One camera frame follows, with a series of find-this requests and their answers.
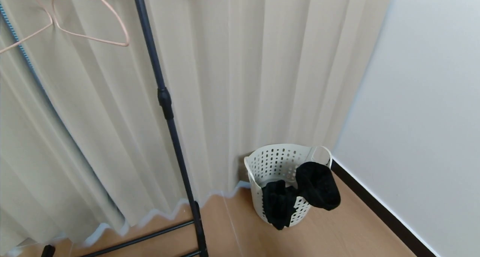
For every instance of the beige curtain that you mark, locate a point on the beige curtain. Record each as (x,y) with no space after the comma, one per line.
(33,155)
(243,69)

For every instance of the black knit garment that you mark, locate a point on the black knit garment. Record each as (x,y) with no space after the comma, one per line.
(318,185)

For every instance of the black clothes rack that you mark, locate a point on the black clothes rack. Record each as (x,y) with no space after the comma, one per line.
(165,99)

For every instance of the black smooth garment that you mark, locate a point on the black smooth garment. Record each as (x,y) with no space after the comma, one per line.
(277,204)

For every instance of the pink clothes hanger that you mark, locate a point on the pink clothes hanger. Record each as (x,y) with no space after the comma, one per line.
(26,39)
(93,39)

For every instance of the white laundry basket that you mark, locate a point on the white laundry basket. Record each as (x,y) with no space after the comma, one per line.
(275,163)

